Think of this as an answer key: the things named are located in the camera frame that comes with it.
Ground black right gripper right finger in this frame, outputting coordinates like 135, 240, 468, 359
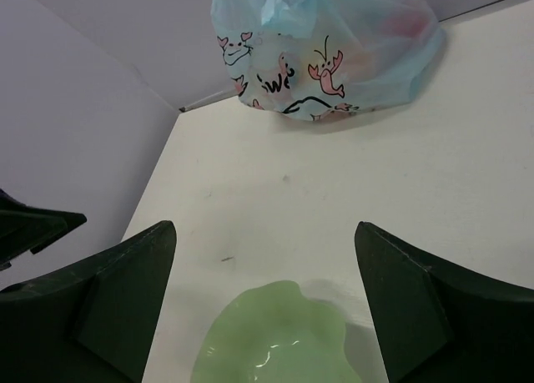
355, 222, 533, 382

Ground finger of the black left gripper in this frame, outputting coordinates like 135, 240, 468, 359
0, 189, 87, 270

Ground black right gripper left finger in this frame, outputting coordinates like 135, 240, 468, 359
1, 221, 177, 382

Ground blue printed plastic bag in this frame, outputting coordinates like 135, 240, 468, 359
210, 0, 445, 121

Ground green scalloped glass bowl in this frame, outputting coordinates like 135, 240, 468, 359
190, 280, 361, 382

